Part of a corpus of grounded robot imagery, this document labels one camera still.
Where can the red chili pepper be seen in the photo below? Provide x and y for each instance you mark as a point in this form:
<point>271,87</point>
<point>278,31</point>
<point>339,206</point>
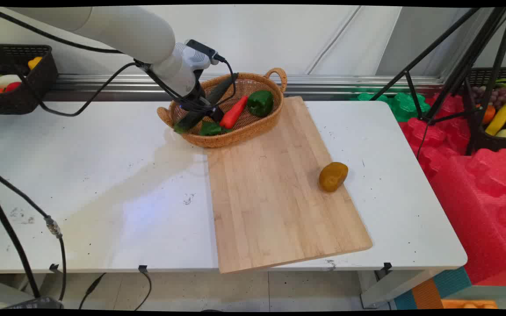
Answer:
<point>235,112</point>

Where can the light wooden cutting board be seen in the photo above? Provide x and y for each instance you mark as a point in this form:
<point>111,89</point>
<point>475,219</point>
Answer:
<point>270,197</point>

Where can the aluminium wall rail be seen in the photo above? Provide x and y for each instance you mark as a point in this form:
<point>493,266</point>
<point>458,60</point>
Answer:
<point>345,83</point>

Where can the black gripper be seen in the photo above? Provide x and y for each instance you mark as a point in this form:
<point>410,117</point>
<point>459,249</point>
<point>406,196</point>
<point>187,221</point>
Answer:
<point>200,98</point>

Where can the yellow toy vegetable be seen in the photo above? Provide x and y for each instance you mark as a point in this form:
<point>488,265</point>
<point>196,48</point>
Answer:
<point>34,62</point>

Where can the orange toy fruit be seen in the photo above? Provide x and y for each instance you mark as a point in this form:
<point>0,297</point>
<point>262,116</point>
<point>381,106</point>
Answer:
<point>489,115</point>

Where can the green foam mat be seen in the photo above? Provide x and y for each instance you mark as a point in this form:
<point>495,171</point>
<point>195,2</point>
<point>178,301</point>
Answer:
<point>404,107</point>

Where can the white toy radish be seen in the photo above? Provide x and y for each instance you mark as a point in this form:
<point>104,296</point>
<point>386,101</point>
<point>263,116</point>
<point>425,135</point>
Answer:
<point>8,80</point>

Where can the black camera tripod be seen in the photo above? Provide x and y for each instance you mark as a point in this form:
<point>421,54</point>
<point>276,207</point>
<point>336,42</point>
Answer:
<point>466,63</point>

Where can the teal and orange foam block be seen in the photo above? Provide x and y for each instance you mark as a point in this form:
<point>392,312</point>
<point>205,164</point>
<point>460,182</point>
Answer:
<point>446,285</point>

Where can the black table edge clip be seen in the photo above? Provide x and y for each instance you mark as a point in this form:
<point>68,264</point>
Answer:
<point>53,267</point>
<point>142,267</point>
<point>386,266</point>

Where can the yellow-brown potato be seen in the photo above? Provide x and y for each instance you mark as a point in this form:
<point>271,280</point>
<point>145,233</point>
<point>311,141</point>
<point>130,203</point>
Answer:
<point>333,176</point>

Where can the red toy vegetable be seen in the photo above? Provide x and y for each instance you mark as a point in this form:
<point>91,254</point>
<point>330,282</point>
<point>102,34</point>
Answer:
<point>13,86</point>

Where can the black plastic basket with fruit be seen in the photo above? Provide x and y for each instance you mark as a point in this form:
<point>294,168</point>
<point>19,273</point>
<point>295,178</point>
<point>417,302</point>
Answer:
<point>494,142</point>

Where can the purple grapes bunch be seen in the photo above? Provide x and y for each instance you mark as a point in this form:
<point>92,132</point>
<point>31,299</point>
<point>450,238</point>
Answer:
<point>496,96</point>

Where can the black plastic basket with vegetables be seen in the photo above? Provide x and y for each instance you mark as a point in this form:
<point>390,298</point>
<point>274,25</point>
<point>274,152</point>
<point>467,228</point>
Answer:
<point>37,90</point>

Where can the red foam mat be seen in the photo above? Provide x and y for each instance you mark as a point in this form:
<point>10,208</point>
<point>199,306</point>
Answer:
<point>477,210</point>

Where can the green bell pepper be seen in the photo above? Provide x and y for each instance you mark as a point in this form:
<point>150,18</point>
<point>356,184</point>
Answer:
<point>261,103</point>

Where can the green leafy vegetable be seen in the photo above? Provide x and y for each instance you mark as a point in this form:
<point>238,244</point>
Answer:
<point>209,128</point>

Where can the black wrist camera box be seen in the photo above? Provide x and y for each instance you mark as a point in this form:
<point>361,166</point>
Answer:
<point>200,47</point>

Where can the dark green cucumber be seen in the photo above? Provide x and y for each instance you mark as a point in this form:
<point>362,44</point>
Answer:
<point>187,123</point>

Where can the yellow banana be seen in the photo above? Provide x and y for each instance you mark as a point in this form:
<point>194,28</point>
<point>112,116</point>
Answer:
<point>499,118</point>

